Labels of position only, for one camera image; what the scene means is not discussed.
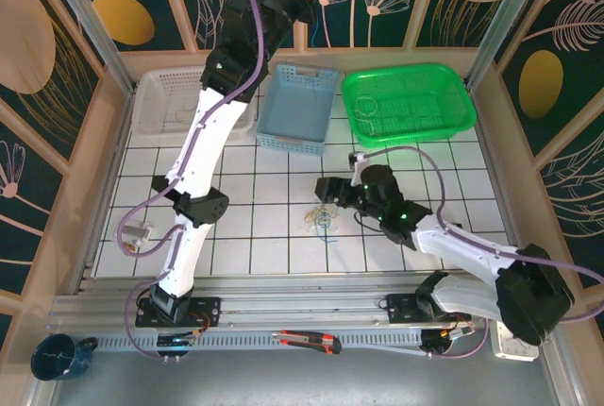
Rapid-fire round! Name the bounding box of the white cable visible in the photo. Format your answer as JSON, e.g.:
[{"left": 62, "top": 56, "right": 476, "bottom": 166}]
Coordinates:
[
  {"left": 315, "top": 205, "right": 341, "bottom": 228},
  {"left": 354, "top": 95, "right": 380, "bottom": 139},
  {"left": 304, "top": 207, "right": 327, "bottom": 233}
]

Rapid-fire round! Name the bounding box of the yellow-green cable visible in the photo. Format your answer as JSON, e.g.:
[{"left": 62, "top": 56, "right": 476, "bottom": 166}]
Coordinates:
[
  {"left": 173, "top": 99, "right": 198, "bottom": 125},
  {"left": 305, "top": 207, "right": 331, "bottom": 232}
]

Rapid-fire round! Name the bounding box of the blue perforated plastic basket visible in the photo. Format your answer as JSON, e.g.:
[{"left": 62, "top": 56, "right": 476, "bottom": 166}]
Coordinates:
[{"left": 256, "top": 63, "right": 341, "bottom": 157}]

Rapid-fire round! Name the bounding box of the green plastic mesh basket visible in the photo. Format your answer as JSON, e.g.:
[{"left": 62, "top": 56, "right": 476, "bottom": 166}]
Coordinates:
[{"left": 340, "top": 62, "right": 478, "bottom": 148}]

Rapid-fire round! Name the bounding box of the white plastic mesh basket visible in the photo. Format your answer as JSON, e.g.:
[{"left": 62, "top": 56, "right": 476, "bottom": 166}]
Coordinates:
[{"left": 133, "top": 65, "right": 256, "bottom": 138}]

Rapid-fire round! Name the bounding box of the orange black utility knife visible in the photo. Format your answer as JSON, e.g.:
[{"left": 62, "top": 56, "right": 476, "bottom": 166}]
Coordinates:
[{"left": 272, "top": 330, "right": 343, "bottom": 356}]

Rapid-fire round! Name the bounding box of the black controller board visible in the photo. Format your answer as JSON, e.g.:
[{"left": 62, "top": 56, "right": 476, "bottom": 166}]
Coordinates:
[
  {"left": 421, "top": 320, "right": 478, "bottom": 356},
  {"left": 154, "top": 328, "right": 212, "bottom": 361}
]

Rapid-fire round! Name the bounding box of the small white adapter box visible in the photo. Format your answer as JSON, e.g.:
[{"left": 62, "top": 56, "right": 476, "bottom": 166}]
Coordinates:
[{"left": 116, "top": 218, "right": 155, "bottom": 253}]

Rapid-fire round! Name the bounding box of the white flat device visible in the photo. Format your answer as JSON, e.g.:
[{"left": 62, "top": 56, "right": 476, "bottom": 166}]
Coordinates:
[{"left": 489, "top": 320, "right": 540, "bottom": 363}]

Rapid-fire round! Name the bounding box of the dark blue mug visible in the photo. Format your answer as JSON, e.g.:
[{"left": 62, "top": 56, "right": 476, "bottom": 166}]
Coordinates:
[{"left": 30, "top": 333, "right": 99, "bottom": 381}]

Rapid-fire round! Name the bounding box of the aluminium linear rail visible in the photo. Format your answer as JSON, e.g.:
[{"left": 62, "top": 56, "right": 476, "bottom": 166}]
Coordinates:
[{"left": 46, "top": 277, "right": 495, "bottom": 331}]

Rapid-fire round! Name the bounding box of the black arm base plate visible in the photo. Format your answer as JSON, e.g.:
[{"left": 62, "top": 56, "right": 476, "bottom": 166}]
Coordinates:
[
  {"left": 135, "top": 296, "right": 222, "bottom": 328},
  {"left": 385, "top": 293, "right": 473, "bottom": 327}
]

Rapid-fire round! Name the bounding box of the aluminium frame post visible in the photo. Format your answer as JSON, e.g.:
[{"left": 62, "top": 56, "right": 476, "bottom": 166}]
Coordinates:
[
  {"left": 38, "top": 0, "right": 139, "bottom": 98},
  {"left": 464, "top": 0, "right": 551, "bottom": 89}
]

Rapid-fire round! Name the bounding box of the perforated grey cable duct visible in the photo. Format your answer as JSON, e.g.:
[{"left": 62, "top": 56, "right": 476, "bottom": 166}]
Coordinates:
[{"left": 92, "top": 330, "right": 426, "bottom": 353}]

